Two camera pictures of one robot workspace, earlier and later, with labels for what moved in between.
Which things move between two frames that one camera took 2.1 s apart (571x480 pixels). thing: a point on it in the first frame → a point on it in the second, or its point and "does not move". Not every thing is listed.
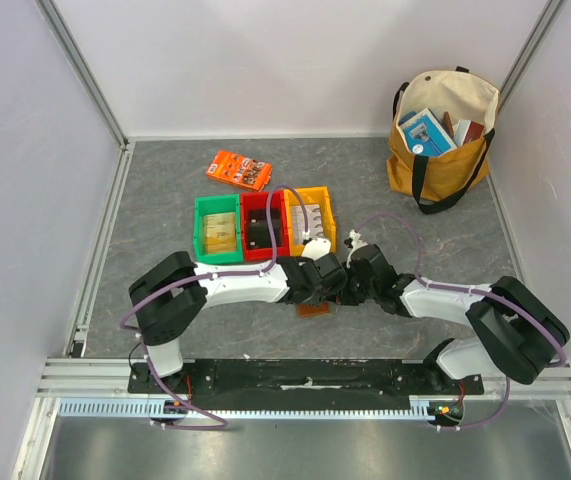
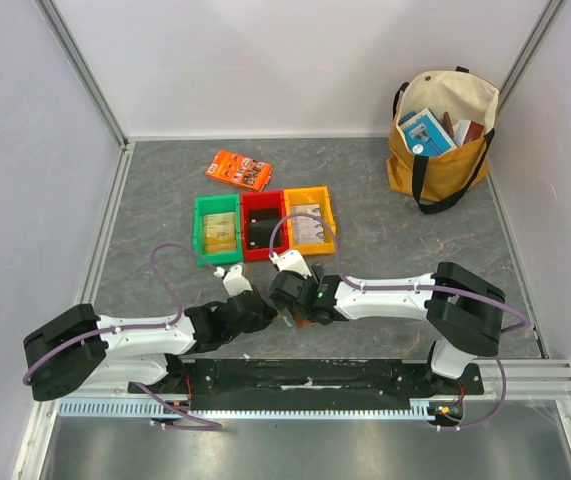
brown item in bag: [447, 124] does not move
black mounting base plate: [303, 383] does not move
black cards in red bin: [259, 229] does not move
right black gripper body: [356, 282] → [282, 293]
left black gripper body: [316, 296] → [258, 323]
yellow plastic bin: [313, 196] does not move
